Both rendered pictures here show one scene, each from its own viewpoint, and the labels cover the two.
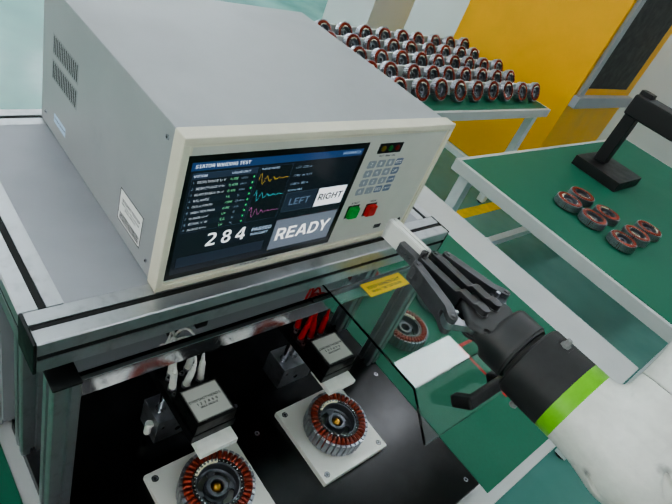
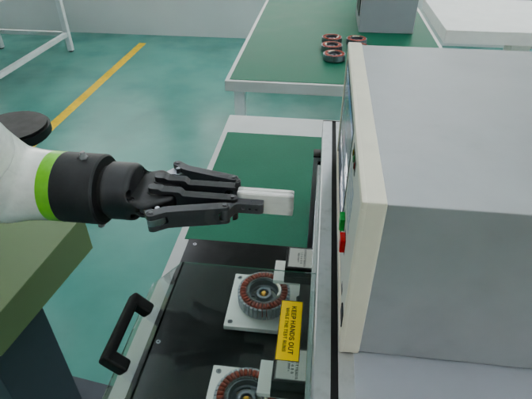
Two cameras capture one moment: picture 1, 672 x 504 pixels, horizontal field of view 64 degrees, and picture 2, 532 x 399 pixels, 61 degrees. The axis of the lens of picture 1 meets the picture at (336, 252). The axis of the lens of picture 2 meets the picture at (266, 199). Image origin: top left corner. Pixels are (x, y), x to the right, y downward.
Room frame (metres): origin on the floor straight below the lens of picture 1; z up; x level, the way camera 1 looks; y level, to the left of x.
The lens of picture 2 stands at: (1.01, -0.30, 1.54)
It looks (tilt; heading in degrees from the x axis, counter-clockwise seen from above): 36 degrees down; 151
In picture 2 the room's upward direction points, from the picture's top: straight up
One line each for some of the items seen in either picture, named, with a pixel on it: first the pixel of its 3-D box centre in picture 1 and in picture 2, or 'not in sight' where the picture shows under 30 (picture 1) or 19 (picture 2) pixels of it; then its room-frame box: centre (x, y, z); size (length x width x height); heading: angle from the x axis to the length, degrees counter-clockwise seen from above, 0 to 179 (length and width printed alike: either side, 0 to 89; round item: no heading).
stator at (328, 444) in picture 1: (335, 423); not in sight; (0.62, -0.12, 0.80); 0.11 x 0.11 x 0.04
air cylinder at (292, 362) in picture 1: (289, 363); not in sight; (0.71, -0.01, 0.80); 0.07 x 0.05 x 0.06; 144
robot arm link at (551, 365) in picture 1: (541, 376); (90, 190); (0.47, -0.27, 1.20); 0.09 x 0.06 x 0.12; 144
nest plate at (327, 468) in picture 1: (331, 430); not in sight; (0.62, -0.12, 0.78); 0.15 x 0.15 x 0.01; 54
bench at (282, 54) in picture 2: not in sight; (336, 86); (-1.29, 1.50, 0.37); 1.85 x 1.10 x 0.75; 144
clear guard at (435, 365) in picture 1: (409, 321); (240, 347); (0.67, -0.15, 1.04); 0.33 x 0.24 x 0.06; 54
